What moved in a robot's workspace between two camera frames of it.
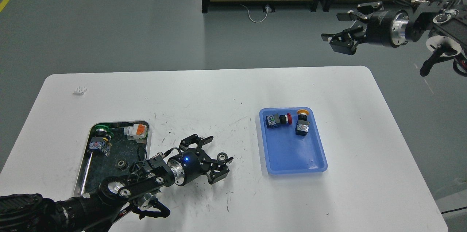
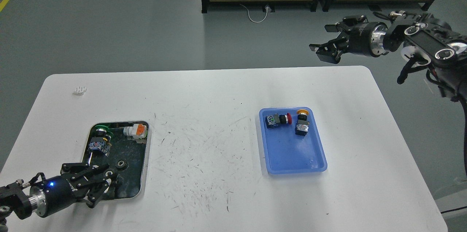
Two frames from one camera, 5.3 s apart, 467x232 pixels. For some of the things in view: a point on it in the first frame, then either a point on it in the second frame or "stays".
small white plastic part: x=80 y=89 stays
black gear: x=123 y=165 stays
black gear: x=222 y=157 → x=108 y=173
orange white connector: x=137 y=131 stays
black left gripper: x=187 y=166 → x=56 y=194
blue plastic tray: x=286 y=153 stays
